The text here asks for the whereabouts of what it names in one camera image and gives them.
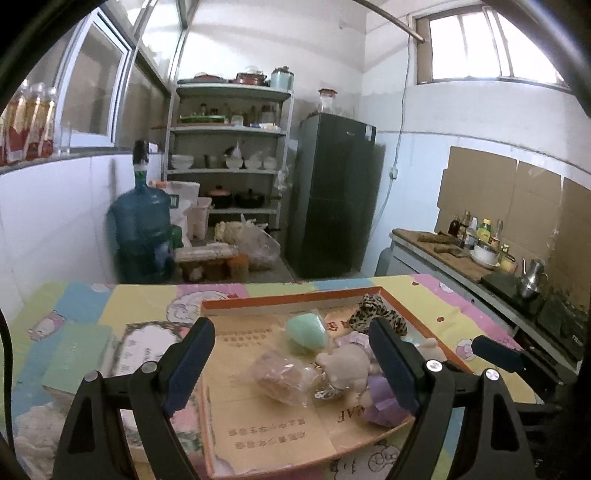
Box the white floral scrunchie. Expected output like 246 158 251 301
15 402 65 479

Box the white plush toy purple dress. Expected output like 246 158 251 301
359 338 449 428

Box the leopard print scrunchie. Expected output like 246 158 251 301
349 294 408 337

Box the mint green soft ball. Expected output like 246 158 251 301
286 312 328 354

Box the pink item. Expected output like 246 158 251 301
250 350 320 407

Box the green white tissue pack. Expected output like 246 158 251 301
402 333 425 347

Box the white plush toy pink dress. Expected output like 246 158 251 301
315 332 382 401

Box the kitchen counter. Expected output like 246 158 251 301
387 227 583 375

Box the steel kettle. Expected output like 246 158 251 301
517 258 548 299

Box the green book box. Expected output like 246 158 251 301
41 323 117 411

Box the white bowl on counter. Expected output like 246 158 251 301
470 243 499 269

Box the floral tissue box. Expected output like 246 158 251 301
109 321 202 466

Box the yellow green condiment bottle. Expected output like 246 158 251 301
477 218 492 243

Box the orange rimmed cardboard tray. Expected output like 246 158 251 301
198 287 457 479

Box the blue water jug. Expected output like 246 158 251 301
109 140 175 284

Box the black refrigerator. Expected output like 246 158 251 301
286 113 382 279

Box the white plastic bag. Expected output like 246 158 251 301
214 215 280 271

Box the white sack beside jug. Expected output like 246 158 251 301
163 181 200 247

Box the upper right window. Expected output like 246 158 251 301
417 5 568 90

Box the glass jar on refrigerator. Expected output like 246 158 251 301
318 88 338 114

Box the grey metal shelf rack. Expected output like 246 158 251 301
163 76 294 231

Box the sliding glass window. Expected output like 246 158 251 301
57 8 132 150

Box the teal enamel pot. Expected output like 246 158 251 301
270 66 294 92

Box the cardboard wall panel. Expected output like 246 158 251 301
435 147 591 307

